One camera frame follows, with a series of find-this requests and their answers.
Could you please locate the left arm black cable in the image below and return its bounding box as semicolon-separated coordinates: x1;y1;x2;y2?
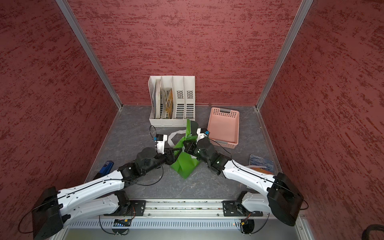
17;125;165;235

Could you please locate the green insulated delivery bag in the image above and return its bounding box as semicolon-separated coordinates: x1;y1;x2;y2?
168;120;200;179

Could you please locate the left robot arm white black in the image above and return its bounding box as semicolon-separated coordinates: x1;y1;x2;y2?
31;148;182;240

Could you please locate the white file organizer rack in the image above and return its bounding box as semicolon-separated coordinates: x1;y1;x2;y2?
148;76;196;127

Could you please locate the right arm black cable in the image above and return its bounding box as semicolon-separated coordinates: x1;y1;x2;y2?
209;137;310;235

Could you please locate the pink perforated plastic basket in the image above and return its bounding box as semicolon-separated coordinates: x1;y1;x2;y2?
208;107;240;149

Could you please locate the blue paperback book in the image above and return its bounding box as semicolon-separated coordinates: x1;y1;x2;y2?
248;155;275;175

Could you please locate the aluminium mounting rail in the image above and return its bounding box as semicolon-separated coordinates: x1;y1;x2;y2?
61;198;307;220

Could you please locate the blue black stapler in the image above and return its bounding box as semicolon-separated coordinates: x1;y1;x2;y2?
94;161;114;180

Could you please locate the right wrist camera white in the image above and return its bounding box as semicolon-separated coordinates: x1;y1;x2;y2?
197;128;210;142

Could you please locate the yellow book in organizer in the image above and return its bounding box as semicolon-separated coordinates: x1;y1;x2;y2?
166;89;174;119

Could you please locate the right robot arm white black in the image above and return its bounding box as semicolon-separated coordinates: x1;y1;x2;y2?
183;138;305;226

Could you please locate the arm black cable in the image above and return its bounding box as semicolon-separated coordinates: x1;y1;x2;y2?
17;125;165;235
209;137;310;235

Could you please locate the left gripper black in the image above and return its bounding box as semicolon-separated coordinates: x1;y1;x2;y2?
142;146;183;175

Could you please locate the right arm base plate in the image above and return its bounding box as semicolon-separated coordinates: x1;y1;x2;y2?
222;201;264;218

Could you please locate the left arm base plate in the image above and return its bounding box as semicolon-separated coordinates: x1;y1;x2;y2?
114;200;147;218

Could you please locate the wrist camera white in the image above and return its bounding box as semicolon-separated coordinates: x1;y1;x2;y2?
197;128;210;142
154;134;168;155

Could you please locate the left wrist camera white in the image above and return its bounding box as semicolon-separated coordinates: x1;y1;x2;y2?
154;134;168;155

